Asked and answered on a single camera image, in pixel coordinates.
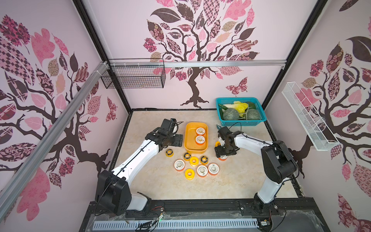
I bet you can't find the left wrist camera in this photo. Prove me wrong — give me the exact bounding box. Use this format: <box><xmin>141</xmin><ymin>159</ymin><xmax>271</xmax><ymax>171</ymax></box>
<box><xmin>160</xmin><ymin>119</ymin><xmax>178</xmax><ymax>134</ymax></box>

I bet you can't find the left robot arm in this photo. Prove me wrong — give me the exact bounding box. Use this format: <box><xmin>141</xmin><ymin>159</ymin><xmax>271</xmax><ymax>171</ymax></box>
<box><xmin>95</xmin><ymin>131</ymin><xmax>183</xmax><ymax>216</ymax></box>

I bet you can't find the white wire wall shelf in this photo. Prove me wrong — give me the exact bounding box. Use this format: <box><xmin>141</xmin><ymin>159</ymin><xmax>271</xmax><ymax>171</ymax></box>
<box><xmin>282</xmin><ymin>82</ymin><xmax>340</xmax><ymax>151</ymax></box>

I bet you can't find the black wire wall basket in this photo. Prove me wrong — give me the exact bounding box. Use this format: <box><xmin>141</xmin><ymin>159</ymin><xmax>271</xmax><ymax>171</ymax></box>
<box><xmin>101</xmin><ymin>58</ymin><xmax>166</xmax><ymax>89</ymax></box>

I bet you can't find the yellow tape roll bottom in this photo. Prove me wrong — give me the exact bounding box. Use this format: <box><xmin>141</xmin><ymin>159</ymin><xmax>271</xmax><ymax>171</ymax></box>
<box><xmin>185</xmin><ymin>169</ymin><xmax>195</xmax><ymax>180</ymax></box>

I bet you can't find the green melon right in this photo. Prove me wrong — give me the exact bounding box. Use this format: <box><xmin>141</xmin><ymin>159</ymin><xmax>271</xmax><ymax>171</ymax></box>
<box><xmin>246</xmin><ymin>108</ymin><xmax>261</xmax><ymax>120</ymax></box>

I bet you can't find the teal plastic basket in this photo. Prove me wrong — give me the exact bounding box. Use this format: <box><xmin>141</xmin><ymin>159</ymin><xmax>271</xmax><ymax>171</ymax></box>
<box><xmin>215</xmin><ymin>97</ymin><xmax>267</xmax><ymax>126</ymax></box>

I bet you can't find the yellow tape roll centre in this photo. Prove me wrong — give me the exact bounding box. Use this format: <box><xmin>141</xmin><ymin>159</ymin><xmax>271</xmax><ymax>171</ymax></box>
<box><xmin>189</xmin><ymin>156</ymin><xmax>199</xmax><ymax>167</ymax></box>

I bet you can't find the yellow black tape roll middle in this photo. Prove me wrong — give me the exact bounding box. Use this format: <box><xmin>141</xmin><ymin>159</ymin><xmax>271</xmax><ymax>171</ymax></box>
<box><xmin>183</xmin><ymin>152</ymin><xmax>192</xmax><ymax>161</ymax></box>

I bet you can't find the white slotted cable duct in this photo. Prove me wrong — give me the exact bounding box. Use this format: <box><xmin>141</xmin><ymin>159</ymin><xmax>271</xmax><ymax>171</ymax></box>
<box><xmin>92</xmin><ymin>218</ymin><xmax>259</xmax><ymax>232</ymax></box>

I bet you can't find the yellow black tape roll right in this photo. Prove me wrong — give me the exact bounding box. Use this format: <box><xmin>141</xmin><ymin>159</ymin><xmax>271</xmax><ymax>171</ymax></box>
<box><xmin>200</xmin><ymin>156</ymin><xmax>209</xmax><ymax>165</ymax></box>

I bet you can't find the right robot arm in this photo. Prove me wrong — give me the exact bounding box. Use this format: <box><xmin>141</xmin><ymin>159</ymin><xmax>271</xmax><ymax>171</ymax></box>
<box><xmin>214</xmin><ymin>125</ymin><xmax>298</xmax><ymax>215</ymax></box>

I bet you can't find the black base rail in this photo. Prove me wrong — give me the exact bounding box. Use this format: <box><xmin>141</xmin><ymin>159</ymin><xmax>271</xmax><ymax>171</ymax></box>
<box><xmin>79</xmin><ymin>197</ymin><xmax>330</xmax><ymax>232</ymax></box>

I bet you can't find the yellow plastic storage box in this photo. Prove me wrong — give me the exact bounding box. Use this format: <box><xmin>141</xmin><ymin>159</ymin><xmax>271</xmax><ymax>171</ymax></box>
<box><xmin>184</xmin><ymin>122</ymin><xmax>208</xmax><ymax>154</ymax></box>

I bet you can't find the green melon left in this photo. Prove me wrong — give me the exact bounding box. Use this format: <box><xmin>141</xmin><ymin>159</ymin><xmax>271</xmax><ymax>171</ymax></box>
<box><xmin>223</xmin><ymin>108</ymin><xmax>240</xmax><ymax>121</ymax></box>

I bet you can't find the orange tape roll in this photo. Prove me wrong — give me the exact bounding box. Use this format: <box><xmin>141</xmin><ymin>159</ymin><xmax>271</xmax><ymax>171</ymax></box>
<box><xmin>197</xmin><ymin>165</ymin><xmax>208</xmax><ymax>177</ymax></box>
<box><xmin>174</xmin><ymin>159</ymin><xmax>185</xmax><ymax>172</ymax></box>
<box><xmin>196</xmin><ymin>127</ymin><xmax>206</xmax><ymax>136</ymax></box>
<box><xmin>218</xmin><ymin>156</ymin><xmax>228</xmax><ymax>161</ymax></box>
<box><xmin>195</xmin><ymin>136</ymin><xmax>206</xmax><ymax>145</ymax></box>
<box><xmin>208</xmin><ymin>163</ymin><xmax>220</xmax><ymax>176</ymax></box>

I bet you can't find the green melon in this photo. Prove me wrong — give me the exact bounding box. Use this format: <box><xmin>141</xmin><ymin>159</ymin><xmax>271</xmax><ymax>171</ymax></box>
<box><xmin>223</xmin><ymin>108</ymin><xmax>240</xmax><ymax>121</ymax></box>
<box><xmin>246</xmin><ymin>108</ymin><xmax>261</xmax><ymax>120</ymax></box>

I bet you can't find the yellow black tape roll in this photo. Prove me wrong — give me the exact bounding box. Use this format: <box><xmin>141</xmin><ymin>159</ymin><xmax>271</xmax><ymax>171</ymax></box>
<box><xmin>183</xmin><ymin>152</ymin><xmax>192</xmax><ymax>161</ymax></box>
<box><xmin>200</xmin><ymin>156</ymin><xmax>209</xmax><ymax>165</ymax></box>
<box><xmin>165</xmin><ymin>149</ymin><xmax>174</xmax><ymax>157</ymax></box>

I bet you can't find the yellow black tape roll left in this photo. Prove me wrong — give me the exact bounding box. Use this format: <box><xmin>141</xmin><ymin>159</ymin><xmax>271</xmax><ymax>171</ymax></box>
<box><xmin>165</xmin><ymin>149</ymin><xmax>174</xmax><ymax>157</ymax></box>

